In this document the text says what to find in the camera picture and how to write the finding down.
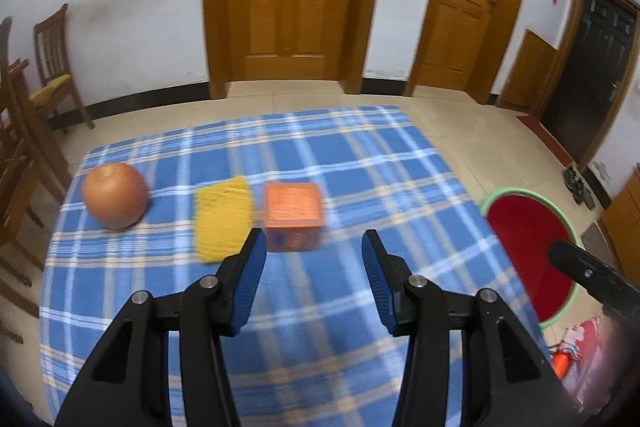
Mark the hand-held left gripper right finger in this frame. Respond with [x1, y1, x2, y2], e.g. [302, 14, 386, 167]
[361, 229, 581, 427]

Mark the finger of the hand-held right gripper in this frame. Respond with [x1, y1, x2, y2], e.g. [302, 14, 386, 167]
[547, 239, 640, 324]

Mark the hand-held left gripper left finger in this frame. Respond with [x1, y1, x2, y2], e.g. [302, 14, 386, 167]
[54, 228, 267, 427]

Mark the orange cardboard box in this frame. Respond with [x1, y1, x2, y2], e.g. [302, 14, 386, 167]
[262, 181, 325, 253]

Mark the grey floor mat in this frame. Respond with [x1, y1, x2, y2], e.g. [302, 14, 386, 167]
[581, 223, 623, 270]

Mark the wooden cabinet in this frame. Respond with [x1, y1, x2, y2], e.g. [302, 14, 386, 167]
[599, 171, 640, 293]

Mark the flat yellow foam fruit net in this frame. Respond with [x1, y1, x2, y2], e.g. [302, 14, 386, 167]
[194, 176, 253, 264]

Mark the red printed plastic bag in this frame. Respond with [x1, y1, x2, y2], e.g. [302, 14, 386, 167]
[547, 314, 616, 413]

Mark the red basin with green rim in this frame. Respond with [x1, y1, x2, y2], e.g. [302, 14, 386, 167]
[479, 188, 583, 328]

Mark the pair of dark shoes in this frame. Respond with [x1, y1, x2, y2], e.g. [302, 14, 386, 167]
[562, 167, 596, 210]

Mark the blue plaid tablecloth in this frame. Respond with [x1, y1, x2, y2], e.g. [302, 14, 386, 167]
[39, 105, 546, 427]

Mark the red doormat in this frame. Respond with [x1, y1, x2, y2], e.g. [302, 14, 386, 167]
[516, 114, 576, 168]

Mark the round orange-brown apple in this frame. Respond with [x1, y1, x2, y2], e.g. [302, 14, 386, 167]
[81, 163, 150, 229]

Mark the dark metal entrance door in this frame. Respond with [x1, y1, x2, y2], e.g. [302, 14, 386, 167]
[532, 0, 640, 170]

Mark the dark wooden chair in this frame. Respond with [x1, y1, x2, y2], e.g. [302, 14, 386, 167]
[0, 17, 73, 343]

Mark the wooden chair with yellow cushion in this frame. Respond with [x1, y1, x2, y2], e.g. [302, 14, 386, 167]
[27, 3, 96, 135]

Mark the narrow wooden panel door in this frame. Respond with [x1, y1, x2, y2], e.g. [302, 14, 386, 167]
[405, 0, 533, 105]

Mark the low wooden wall panel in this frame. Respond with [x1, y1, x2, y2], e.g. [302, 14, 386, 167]
[500, 28, 558, 110]

